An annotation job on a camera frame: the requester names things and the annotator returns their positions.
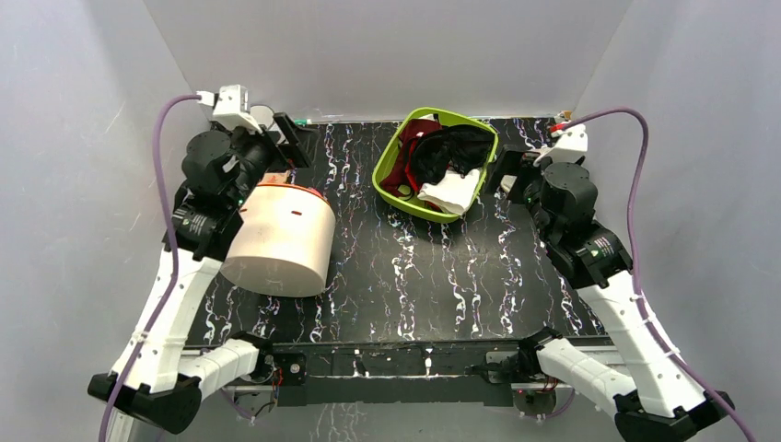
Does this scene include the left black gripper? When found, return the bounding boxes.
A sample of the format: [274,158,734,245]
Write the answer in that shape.
[221,114,320,209]

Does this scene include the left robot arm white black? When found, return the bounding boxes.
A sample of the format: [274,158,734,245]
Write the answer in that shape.
[87,112,319,434]

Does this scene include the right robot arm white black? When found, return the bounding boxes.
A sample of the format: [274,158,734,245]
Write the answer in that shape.
[470,147,734,441]

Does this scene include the white grey-trimmed mesh bag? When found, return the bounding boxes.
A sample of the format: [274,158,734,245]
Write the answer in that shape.
[250,104,276,131]

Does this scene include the black lace bra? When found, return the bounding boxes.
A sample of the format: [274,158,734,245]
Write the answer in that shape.
[408,124,495,186]

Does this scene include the white folded garment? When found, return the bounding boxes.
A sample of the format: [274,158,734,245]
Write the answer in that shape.
[417,169,482,216]

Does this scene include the green plastic basket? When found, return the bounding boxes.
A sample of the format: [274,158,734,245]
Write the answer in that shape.
[372,107,498,224]

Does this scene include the dark red garment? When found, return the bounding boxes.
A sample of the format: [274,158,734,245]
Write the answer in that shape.
[380,119,443,201]

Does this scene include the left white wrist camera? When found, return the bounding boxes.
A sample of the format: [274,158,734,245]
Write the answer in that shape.
[196,85,261,133]

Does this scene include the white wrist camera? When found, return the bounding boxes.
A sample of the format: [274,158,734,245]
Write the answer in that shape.
[196,85,261,133]
[533,122,589,167]

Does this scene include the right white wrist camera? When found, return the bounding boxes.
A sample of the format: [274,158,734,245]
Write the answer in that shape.
[533,122,589,167]

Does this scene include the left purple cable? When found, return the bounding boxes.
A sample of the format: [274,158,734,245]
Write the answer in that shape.
[97,93,203,442]

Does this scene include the purple cable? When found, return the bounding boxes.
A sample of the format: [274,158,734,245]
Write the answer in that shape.
[97,93,203,442]
[549,107,758,442]

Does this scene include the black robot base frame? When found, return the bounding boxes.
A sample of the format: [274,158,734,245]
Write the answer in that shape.
[219,341,587,422]

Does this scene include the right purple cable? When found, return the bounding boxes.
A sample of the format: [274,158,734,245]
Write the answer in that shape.
[549,107,758,442]

